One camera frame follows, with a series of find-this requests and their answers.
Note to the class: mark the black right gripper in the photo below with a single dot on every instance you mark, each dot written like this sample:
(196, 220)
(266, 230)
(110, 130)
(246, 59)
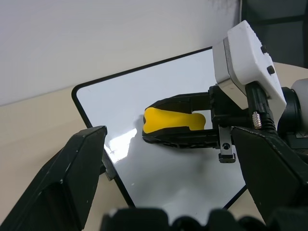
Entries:
(223, 108)

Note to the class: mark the black-framed whiteboard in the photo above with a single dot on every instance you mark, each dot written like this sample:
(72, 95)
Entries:
(168, 173)

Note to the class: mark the black furniture piece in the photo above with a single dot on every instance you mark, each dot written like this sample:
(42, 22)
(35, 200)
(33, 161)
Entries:
(276, 31)

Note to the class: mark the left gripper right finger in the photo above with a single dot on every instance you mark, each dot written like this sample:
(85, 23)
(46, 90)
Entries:
(272, 173)

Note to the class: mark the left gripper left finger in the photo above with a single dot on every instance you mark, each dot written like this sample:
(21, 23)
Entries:
(55, 183)

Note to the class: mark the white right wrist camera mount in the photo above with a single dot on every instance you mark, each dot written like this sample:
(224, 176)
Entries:
(245, 60)

